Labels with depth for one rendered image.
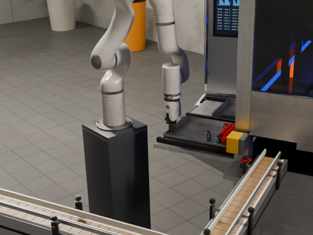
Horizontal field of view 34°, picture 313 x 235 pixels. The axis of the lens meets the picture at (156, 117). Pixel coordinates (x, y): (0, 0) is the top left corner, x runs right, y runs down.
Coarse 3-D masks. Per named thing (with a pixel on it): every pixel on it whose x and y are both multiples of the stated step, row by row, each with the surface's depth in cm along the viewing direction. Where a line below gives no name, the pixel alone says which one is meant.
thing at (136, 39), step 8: (136, 0) 712; (144, 0) 723; (136, 8) 717; (144, 8) 728; (136, 16) 722; (144, 16) 732; (136, 24) 726; (144, 24) 737; (136, 32) 731; (144, 32) 742; (128, 40) 735; (136, 40) 735; (144, 40) 747; (136, 48) 741; (144, 48) 752
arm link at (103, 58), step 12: (120, 0) 230; (132, 0) 232; (120, 12) 238; (132, 12) 239; (120, 24) 242; (132, 24) 246; (108, 36) 247; (120, 36) 245; (96, 48) 250; (108, 48) 247; (96, 60) 249; (108, 60) 248
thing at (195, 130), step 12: (180, 120) 260; (192, 120) 265; (204, 120) 262; (216, 120) 259; (168, 132) 249; (180, 132) 254; (192, 132) 254; (204, 132) 254; (216, 132) 253; (204, 144) 237; (216, 144) 234
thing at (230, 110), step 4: (228, 100) 288; (232, 100) 289; (224, 104) 283; (228, 104) 288; (232, 104) 288; (220, 108) 278; (224, 108) 283; (228, 108) 283; (232, 108) 283; (212, 112) 269; (216, 112) 273; (220, 112) 278; (224, 112) 277; (228, 112) 277; (232, 112) 277; (216, 116) 268; (220, 116) 267; (224, 116) 266; (228, 116) 265; (232, 116) 263
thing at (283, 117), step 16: (256, 96) 210; (272, 96) 207; (288, 96) 204; (256, 112) 212; (272, 112) 209; (288, 112) 206; (304, 112) 203; (256, 128) 215; (272, 128) 211; (288, 128) 208; (304, 128) 205; (304, 144) 208
